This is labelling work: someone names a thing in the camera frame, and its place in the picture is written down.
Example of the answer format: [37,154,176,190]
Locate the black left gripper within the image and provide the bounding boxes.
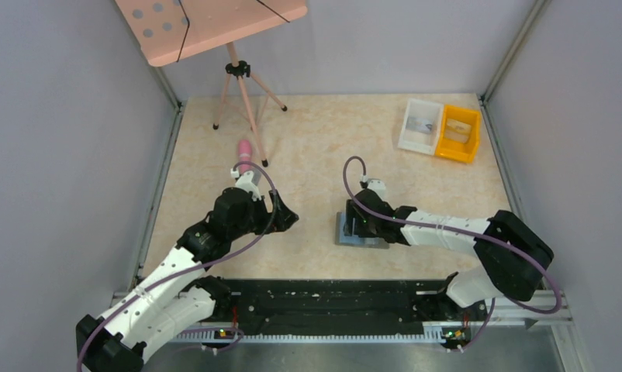
[229,189,298,239]

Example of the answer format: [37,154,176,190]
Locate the grey-green leather card holder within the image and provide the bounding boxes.
[334,212,389,250]

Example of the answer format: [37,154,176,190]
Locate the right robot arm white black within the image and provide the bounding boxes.
[344,188,555,319]

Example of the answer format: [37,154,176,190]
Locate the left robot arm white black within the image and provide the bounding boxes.
[76,188,299,371]

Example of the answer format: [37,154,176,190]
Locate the card in white bin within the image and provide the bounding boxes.
[406,116,434,134]

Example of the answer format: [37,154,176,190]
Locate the card in yellow bin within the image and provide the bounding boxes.
[444,119,472,143]

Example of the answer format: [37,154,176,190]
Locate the pink cylindrical bottle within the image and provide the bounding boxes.
[237,139,253,175]

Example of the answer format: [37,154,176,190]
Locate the white plastic bin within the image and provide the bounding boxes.
[397,98,444,156]

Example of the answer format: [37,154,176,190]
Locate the yellow plastic bin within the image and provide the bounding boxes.
[434,105,482,164]

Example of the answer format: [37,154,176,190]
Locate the pink music stand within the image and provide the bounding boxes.
[116,0,308,166]

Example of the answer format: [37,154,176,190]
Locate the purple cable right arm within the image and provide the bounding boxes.
[342,156,564,353]

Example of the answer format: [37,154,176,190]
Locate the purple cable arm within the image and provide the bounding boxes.
[76,161,278,372]
[342,156,564,353]

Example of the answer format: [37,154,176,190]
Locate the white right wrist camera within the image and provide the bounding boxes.
[360,175,386,200]

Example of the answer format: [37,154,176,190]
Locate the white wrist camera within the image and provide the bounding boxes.
[230,165,262,202]
[360,175,386,200]

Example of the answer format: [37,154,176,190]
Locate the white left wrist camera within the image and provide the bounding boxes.
[230,165,262,202]

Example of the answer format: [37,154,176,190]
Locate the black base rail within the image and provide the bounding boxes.
[209,279,466,336]

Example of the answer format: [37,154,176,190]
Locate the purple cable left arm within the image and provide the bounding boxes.
[76,161,278,372]

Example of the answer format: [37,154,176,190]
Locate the aluminium frame rail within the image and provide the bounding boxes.
[110,290,574,345]

